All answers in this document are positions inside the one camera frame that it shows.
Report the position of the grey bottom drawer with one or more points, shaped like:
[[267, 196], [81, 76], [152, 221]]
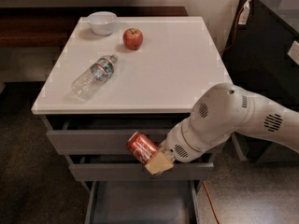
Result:
[[142, 202]]

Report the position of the clear plastic water bottle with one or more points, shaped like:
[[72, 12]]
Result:
[[86, 85]]

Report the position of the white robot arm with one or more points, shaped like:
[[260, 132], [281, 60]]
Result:
[[225, 109]]

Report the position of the red apple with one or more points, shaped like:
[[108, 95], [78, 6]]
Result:
[[132, 38]]

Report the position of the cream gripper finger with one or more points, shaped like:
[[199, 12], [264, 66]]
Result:
[[159, 163]]

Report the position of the black side cabinet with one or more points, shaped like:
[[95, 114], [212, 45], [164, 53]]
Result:
[[257, 58]]

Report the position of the white wall outlet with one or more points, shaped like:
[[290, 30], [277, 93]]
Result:
[[294, 52]]

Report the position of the white counter top cabinet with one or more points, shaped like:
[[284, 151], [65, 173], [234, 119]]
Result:
[[176, 63]]

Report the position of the white bowl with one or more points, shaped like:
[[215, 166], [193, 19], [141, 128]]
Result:
[[102, 23]]

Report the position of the dark wooden shelf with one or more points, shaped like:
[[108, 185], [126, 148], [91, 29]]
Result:
[[52, 26]]

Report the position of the grey top drawer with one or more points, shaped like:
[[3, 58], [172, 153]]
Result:
[[106, 136]]

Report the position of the grey drawer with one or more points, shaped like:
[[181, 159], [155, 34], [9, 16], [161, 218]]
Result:
[[106, 136], [142, 202], [127, 168]]

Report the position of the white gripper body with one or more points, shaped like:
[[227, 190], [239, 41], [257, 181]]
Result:
[[177, 144]]

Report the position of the grey middle drawer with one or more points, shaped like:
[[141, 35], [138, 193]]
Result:
[[127, 168]]

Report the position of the red coke can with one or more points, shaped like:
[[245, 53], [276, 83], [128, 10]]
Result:
[[141, 147]]

